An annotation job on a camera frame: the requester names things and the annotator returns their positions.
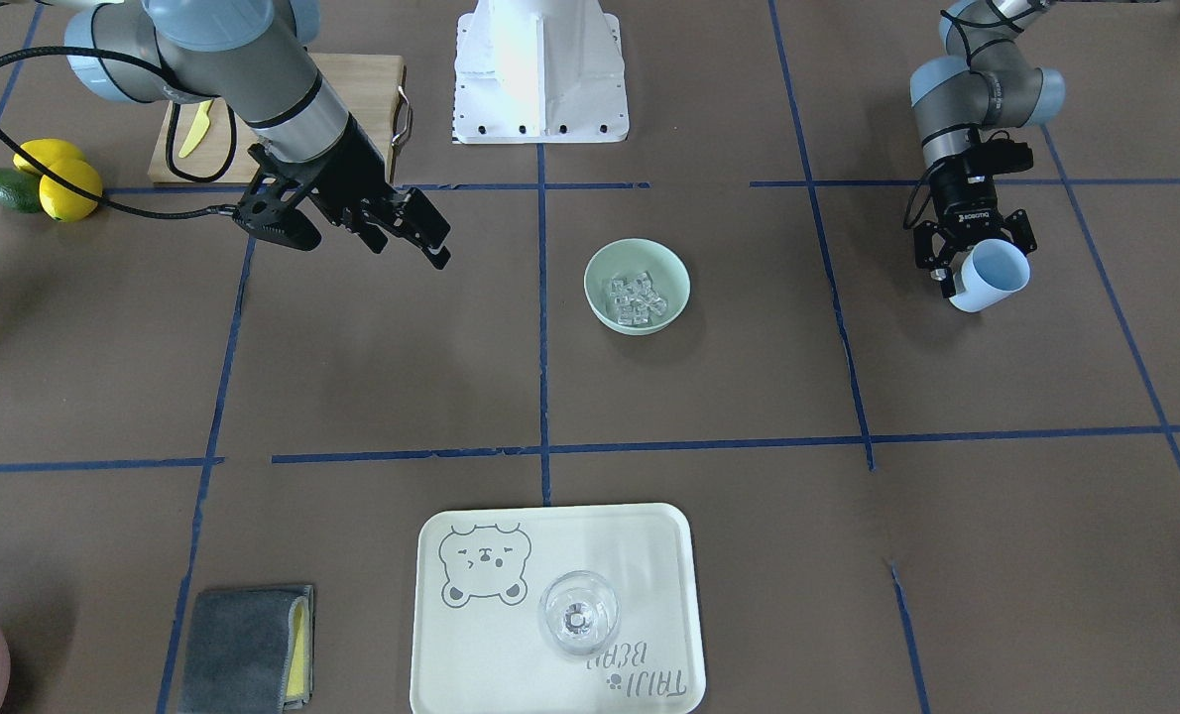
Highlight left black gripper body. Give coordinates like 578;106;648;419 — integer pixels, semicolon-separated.
927;139;1034;240

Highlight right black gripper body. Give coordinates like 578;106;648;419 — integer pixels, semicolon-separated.
247;117;396;238

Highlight light blue cup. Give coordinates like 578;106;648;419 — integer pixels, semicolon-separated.
948;240;1031;313

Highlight mint green bowl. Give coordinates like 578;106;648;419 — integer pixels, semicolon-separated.
584;238;691;338

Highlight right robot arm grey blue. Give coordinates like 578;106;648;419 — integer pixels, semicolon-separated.
64;1;450;268

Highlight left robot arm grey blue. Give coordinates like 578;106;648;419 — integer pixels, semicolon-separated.
903;1;1066;313

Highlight ice cubes in bowl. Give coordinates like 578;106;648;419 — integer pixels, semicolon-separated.
605;271;670;328

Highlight wooden cutting board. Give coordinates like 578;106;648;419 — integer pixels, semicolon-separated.
149;53;409;184

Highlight yellow lemon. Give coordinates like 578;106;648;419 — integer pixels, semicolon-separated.
39;159;104;223
13;137;86;177

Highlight green avocado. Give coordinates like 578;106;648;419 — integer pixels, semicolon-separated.
0;168;45;215

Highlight clear glass on tray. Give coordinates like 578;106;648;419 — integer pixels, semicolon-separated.
539;570;621;659

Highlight cream bear tray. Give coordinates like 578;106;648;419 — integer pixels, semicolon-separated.
409;503;707;713

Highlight grey yellow cloth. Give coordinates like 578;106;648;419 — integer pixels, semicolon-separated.
177;583;316;713

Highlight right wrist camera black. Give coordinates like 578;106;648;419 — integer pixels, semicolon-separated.
231;169;322;253

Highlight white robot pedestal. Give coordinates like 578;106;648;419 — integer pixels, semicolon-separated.
451;1;631;145

